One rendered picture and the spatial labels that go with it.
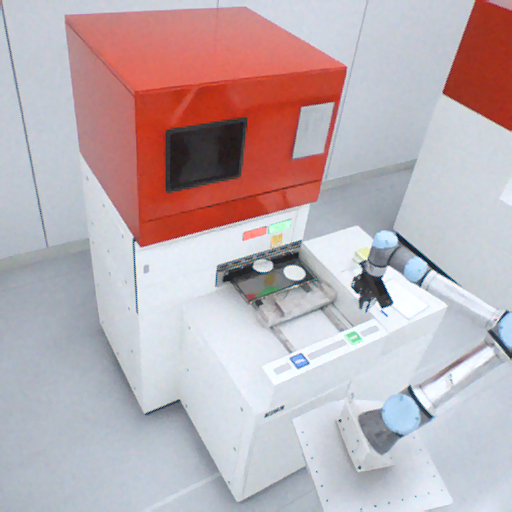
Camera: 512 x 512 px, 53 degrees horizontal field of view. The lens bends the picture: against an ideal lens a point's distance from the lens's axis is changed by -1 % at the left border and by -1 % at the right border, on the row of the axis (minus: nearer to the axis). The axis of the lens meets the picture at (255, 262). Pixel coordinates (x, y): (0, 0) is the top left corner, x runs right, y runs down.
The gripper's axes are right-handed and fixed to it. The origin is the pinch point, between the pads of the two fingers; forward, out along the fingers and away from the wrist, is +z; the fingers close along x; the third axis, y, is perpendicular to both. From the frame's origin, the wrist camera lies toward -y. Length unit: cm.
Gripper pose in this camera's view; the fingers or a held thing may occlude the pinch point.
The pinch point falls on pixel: (364, 313)
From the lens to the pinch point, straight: 195.7
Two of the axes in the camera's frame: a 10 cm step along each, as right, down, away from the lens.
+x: -8.5, 2.6, -4.5
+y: -5.1, -6.1, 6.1
